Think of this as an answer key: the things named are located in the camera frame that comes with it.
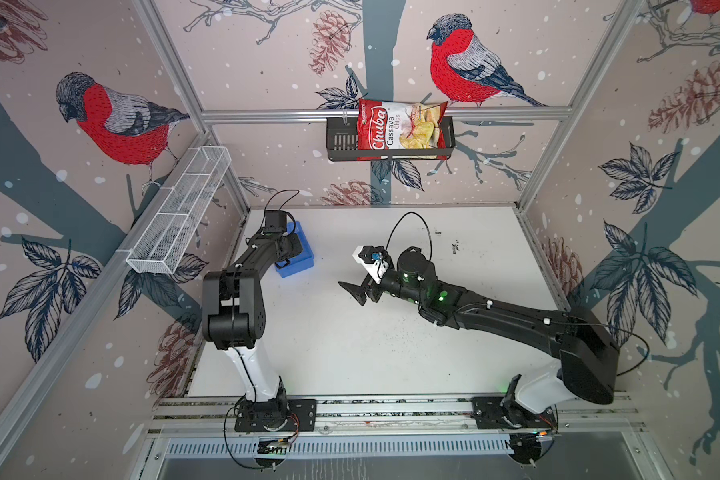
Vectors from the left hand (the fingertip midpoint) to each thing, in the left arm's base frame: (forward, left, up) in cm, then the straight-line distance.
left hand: (292, 245), depth 97 cm
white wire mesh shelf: (-3, +26, +21) cm, 34 cm away
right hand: (-21, -20, +15) cm, 32 cm away
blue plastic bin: (-3, -4, -4) cm, 7 cm away
